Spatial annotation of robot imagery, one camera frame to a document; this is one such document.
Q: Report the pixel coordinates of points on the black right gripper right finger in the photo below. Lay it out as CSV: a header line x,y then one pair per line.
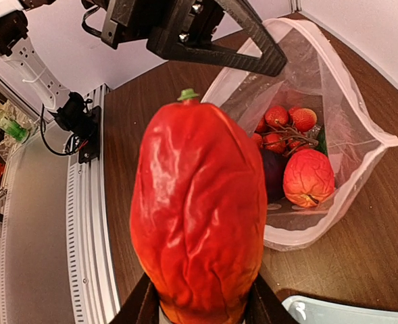
x,y
263,306

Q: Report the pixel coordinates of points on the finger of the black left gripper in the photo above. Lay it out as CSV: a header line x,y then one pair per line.
x,y
272,59
183,46

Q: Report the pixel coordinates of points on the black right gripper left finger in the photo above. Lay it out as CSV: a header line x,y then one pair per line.
x,y
141,306

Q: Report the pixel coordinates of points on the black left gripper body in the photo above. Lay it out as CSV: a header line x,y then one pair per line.
x,y
163,24

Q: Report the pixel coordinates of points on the red peach bunch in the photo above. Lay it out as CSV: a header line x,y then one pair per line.
x,y
285,132

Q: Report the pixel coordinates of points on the clear zip top bag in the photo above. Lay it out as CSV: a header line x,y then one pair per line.
x,y
315,77

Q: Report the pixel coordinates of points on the dark purple eggplant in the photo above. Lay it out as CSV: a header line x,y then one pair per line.
x,y
274,167

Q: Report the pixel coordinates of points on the orange red pepper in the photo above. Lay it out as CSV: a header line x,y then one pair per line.
x,y
198,211

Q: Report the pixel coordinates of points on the red tomato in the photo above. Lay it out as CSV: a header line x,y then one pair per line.
x,y
308,178

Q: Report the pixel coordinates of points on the green cucumber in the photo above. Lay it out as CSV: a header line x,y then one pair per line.
x,y
321,138

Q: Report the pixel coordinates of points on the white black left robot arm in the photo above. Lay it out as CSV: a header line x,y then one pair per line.
x,y
69,109

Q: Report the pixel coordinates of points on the light blue plastic basket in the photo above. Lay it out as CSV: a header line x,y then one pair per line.
x,y
310,310

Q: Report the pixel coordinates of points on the front aluminium rail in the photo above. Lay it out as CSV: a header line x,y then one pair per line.
x,y
55,259

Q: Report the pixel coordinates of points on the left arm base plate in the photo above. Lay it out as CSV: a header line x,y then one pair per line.
x,y
91,150

